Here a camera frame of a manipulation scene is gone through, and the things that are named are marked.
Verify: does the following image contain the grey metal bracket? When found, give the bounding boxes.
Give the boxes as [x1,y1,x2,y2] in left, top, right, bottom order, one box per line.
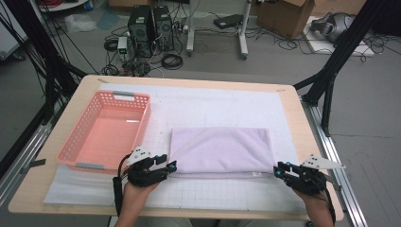
[325,174,342,192]
[20,158,47,175]

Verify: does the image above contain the black computer tower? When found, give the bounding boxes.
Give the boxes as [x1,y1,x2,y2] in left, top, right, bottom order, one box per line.
[127,5,155,59]
[153,5,175,52]

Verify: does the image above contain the black metal frame strut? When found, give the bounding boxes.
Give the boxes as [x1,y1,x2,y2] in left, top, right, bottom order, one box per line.
[292,0,391,137]
[2,0,88,121]

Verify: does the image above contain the black flat box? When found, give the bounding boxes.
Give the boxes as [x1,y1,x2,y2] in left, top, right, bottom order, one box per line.
[213,13,246,30]

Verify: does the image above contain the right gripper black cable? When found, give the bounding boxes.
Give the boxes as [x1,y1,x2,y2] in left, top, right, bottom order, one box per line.
[323,188,337,225]

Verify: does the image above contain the lilac printed towel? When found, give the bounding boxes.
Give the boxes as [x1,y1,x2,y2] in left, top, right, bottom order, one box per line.
[168,126,279,180]

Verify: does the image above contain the person's left hand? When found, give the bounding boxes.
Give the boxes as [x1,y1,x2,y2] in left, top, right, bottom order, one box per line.
[120,182,159,218]

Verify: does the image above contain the white power adapter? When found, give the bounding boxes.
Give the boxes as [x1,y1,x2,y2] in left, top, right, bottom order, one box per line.
[116,36,129,61]

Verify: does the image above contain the coiled black cable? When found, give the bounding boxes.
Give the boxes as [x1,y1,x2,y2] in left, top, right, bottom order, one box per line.
[161,53,184,71]

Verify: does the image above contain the pink perforated plastic basket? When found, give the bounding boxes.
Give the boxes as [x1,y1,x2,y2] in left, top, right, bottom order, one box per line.
[56,89,152,176]

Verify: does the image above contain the white cabinet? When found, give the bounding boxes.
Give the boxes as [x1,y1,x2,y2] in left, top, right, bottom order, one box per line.
[0,0,30,61]

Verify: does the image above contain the white metal stand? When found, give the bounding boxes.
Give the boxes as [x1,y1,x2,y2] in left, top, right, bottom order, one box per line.
[185,0,253,61]

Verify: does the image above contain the aluminium rail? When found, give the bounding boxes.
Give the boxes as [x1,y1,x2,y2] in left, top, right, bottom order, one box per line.
[301,97,369,227]
[0,121,54,206]

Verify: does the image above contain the person's right hand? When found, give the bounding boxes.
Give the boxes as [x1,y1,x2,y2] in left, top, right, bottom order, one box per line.
[292,188,331,218]

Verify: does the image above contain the grey rounded device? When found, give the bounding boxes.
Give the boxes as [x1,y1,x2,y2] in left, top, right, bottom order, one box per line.
[310,11,357,44]

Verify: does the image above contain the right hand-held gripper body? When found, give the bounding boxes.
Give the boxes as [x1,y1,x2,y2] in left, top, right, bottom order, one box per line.
[283,153,347,195]

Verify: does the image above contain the brown cardboard box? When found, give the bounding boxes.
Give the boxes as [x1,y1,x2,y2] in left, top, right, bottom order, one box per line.
[255,0,317,40]

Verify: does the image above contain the clear plastic bag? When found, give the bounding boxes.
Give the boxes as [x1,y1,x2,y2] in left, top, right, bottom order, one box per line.
[63,12,97,34]

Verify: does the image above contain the white foam mat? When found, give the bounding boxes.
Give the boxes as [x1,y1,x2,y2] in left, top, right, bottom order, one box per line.
[43,82,302,213]

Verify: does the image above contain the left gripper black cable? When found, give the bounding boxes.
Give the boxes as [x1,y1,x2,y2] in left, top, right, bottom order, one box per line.
[112,152,133,218]

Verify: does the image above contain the white flat board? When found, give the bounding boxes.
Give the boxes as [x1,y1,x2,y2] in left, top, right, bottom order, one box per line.
[303,15,376,58]

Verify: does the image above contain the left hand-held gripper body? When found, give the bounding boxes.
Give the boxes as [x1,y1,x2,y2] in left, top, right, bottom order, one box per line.
[125,145,168,188]

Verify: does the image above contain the white round table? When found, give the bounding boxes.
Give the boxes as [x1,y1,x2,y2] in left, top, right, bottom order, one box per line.
[37,0,90,13]

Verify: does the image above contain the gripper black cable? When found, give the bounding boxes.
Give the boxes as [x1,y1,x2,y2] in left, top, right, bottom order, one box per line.
[112,152,133,218]
[323,188,337,225]

